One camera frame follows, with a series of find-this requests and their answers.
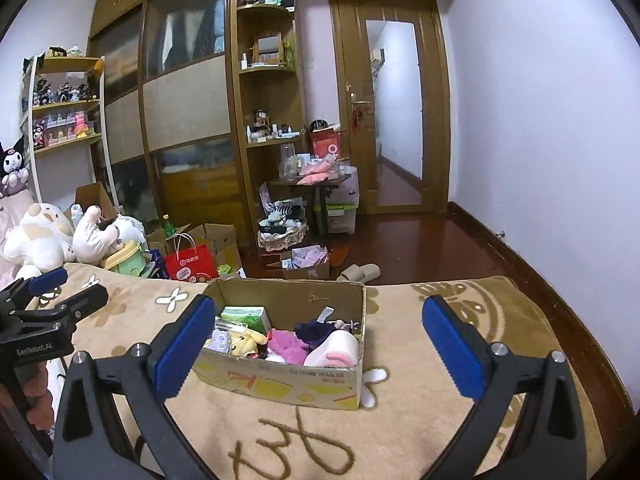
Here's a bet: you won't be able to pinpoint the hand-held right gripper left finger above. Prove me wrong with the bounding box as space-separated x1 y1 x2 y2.
52 294 217 480

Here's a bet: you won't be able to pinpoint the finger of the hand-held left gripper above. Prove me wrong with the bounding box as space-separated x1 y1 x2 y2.
10 285 109 333
0 267 68 307

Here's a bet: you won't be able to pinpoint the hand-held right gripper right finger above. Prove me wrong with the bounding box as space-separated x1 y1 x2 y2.
421 295 587 480

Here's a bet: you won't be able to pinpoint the yellow plush toy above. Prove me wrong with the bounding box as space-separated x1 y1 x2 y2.
231 329 271 358

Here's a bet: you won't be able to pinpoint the printed cardboard box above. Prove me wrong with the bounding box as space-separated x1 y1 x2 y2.
192 277 367 411

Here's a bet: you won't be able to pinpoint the pink swirl plush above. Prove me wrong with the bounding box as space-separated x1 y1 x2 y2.
303 331 361 368

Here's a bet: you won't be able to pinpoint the purple-haired plush doll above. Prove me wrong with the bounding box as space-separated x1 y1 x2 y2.
294 317 363 353

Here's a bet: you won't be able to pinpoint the person's left hand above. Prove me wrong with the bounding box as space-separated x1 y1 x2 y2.
0 360 55 431

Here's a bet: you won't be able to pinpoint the cream plush bear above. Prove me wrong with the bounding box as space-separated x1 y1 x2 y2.
2 202 77 281

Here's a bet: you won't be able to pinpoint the green and yellow toy pot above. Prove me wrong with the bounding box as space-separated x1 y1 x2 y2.
102 240 151 277

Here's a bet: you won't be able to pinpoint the white plush toy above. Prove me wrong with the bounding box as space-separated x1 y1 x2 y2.
71 205 148 263

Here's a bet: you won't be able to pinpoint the green tissue packet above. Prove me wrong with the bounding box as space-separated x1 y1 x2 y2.
219 306 273 333

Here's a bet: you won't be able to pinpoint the red gift bag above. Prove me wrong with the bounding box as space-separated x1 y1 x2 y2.
164 232 220 281

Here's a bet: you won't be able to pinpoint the open brown cardboard box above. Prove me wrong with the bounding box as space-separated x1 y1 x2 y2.
147 222 243 278
75 182 118 218

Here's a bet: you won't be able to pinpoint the pink fuzzy plush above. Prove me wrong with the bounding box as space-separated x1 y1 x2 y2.
265 329 311 365

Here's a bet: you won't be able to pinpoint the black and purple plush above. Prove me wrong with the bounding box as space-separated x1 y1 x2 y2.
0 135 30 198

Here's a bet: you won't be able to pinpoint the beige patterned blanket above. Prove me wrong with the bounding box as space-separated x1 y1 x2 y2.
0 262 606 480

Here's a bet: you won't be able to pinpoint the white shelf with figurines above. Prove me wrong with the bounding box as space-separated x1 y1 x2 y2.
20 52 121 211

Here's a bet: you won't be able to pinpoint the small box of papers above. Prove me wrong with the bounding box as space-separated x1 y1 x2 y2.
280 245 331 281

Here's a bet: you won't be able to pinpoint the basket of socks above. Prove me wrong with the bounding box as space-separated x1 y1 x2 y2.
257 197 310 253

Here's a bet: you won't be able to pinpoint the white storage box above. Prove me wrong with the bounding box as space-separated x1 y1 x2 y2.
312 167 360 235

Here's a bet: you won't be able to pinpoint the small dark table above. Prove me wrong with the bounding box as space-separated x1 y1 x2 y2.
270 175 351 236

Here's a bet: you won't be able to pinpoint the wooden corner shelf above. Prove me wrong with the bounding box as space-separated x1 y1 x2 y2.
232 0 311 248

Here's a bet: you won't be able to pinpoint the clear plastic jar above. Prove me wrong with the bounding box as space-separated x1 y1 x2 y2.
279 143 299 181

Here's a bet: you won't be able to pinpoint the wooden door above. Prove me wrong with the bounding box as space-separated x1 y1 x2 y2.
327 0 451 216

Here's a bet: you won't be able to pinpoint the wooden wardrobe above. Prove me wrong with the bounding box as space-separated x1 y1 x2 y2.
89 0 251 241

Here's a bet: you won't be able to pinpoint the pink packets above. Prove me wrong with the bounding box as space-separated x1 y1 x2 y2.
298 160 338 186

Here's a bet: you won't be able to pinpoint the red paper bag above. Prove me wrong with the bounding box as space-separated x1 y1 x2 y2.
309 127 346 161

